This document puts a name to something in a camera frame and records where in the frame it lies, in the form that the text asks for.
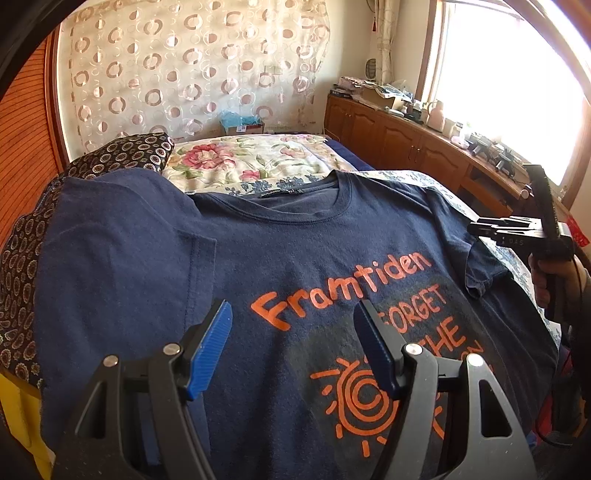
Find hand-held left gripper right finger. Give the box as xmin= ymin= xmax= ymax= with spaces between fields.
xmin=353 ymin=300 xmax=539 ymax=480

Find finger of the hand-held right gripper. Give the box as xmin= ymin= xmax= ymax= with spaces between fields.
xmin=478 ymin=216 xmax=542 ymax=230
xmin=467 ymin=223 xmax=526 ymax=247

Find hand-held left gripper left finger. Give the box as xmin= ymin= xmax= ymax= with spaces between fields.
xmin=52 ymin=299 xmax=233 ymax=480

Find navy blue printed t-shirt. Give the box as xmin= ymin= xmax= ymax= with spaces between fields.
xmin=32 ymin=168 xmax=561 ymax=480

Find person's right forearm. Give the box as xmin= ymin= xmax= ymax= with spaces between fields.
xmin=561 ymin=265 xmax=591 ymax=335

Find person's right hand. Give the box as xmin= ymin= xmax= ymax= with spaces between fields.
xmin=527 ymin=255 xmax=550 ymax=309

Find blue floral bed sheet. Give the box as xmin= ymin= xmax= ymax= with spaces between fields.
xmin=222 ymin=170 xmax=570 ymax=347

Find black devices on cabinet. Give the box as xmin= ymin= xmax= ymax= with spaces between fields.
xmin=465 ymin=133 xmax=525 ymax=177

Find wooden low cabinet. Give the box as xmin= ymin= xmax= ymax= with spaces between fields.
xmin=323 ymin=92 xmax=573 ymax=222

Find pink thermos jug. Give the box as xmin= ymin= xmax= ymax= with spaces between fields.
xmin=427 ymin=99 xmax=447 ymax=129

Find window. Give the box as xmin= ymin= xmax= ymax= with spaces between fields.
xmin=416 ymin=0 xmax=591 ymax=185

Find open cardboard box with clutter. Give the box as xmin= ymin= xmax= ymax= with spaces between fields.
xmin=360 ymin=85 xmax=403 ymax=110

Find floral quilt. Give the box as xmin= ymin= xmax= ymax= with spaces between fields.
xmin=163 ymin=134 xmax=352 ymax=195

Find yellow cloth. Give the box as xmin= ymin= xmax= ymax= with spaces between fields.
xmin=0 ymin=371 xmax=52 ymax=468

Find stack of books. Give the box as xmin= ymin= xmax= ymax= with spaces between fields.
xmin=332 ymin=76 xmax=366 ymax=99

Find pale window curtain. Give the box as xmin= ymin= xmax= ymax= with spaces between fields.
xmin=369 ymin=0 xmax=445 ymax=100

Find dark patterned pillow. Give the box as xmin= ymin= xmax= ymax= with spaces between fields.
xmin=0 ymin=131 xmax=175 ymax=384

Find blue tissue box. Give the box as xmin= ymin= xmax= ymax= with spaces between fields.
xmin=219 ymin=110 xmax=259 ymax=128

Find wooden slatted wardrobe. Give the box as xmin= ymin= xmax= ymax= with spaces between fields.
xmin=0 ymin=34 xmax=71 ymax=259

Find circle patterned sheer curtain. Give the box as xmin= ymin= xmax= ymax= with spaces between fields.
xmin=58 ymin=0 xmax=337 ymax=155

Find black cable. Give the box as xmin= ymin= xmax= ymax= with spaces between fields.
xmin=536 ymin=342 xmax=591 ymax=448

